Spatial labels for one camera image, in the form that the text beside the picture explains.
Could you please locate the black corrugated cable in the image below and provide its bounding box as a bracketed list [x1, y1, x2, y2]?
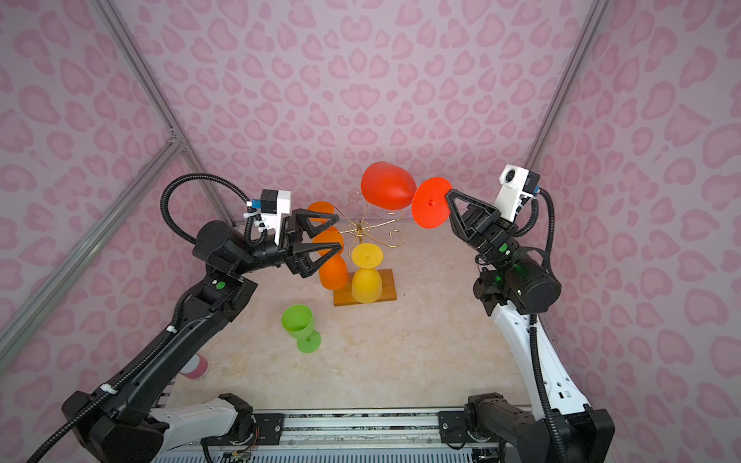
[511, 187, 571, 463]
[25, 172, 256, 463]

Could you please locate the wooden rack base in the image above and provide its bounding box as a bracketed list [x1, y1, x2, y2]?
[334, 269, 398, 307]

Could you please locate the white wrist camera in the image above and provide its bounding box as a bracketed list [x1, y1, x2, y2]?
[494, 164, 540, 223]
[243, 189, 291, 245]

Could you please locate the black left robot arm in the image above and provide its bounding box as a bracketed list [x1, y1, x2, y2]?
[29, 210, 342, 462]

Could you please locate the green plastic wine glass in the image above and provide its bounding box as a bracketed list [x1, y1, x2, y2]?
[281, 304, 321, 354]

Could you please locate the pink white tape roll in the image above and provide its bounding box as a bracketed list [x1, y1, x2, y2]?
[179, 353, 210, 380]

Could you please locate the orange wine glass rear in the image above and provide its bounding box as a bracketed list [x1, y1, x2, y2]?
[306, 201, 337, 233]

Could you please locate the orange wine glass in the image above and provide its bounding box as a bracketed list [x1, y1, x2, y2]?
[306, 201, 337, 233]
[313, 227, 349, 291]

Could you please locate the gold wire glass rack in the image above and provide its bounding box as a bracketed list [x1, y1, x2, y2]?
[334, 190, 405, 252]

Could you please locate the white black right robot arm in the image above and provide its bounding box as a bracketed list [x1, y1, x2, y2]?
[446, 189, 615, 462]

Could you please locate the yellow plastic wine glass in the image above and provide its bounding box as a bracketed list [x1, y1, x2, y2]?
[351, 243, 383, 304]

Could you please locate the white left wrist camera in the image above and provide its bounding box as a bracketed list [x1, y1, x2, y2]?
[243, 189, 291, 245]

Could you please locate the orange wine glass front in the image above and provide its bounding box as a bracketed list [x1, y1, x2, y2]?
[313, 227, 349, 291]

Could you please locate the black corrugated right cable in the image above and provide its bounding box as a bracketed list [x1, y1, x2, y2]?
[511, 187, 571, 463]

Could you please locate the red plastic wine glass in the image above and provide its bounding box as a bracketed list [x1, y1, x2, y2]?
[361, 161, 453, 229]

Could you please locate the black corrugated left cable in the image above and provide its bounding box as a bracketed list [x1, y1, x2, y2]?
[25, 172, 256, 463]

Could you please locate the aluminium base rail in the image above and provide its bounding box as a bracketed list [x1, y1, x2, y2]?
[156, 407, 519, 462]

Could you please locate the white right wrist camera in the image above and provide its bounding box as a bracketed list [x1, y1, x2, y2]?
[494, 164, 540, 223]

